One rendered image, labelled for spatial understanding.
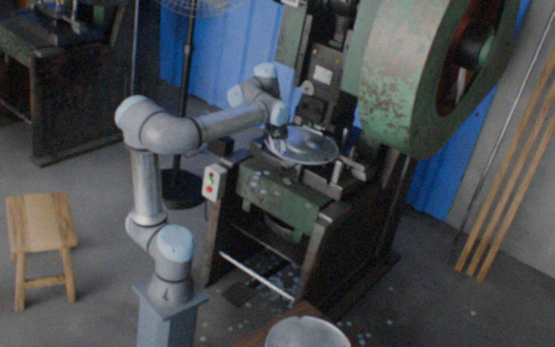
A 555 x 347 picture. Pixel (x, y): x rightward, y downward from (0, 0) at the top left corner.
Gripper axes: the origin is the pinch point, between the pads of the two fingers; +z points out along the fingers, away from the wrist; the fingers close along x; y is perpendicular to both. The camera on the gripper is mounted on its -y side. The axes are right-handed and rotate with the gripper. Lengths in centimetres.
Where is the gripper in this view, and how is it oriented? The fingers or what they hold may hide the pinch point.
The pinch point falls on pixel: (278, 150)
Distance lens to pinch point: 215.7
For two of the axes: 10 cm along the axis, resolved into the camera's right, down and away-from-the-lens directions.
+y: 1.8, 5.2, -8.3
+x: 9.7, -2.2, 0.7
